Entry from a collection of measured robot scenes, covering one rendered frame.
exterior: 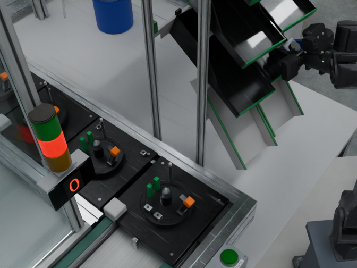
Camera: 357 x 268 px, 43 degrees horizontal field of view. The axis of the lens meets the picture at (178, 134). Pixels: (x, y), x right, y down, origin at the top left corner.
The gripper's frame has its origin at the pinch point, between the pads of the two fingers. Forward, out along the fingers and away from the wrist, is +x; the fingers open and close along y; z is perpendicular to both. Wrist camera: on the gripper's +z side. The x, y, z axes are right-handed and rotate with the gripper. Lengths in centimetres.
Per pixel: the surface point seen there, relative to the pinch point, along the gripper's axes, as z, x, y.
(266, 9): 13.4, 2.0, 6.0
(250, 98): -5.6, -0.2, 16.9
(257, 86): -4.7, 0.8, 12.9
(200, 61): 8.4, 5.6, 26.1
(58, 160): 7, 5, 66
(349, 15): -105, 107, -199
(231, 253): -32, -14, 42
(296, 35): -82, 97, -124
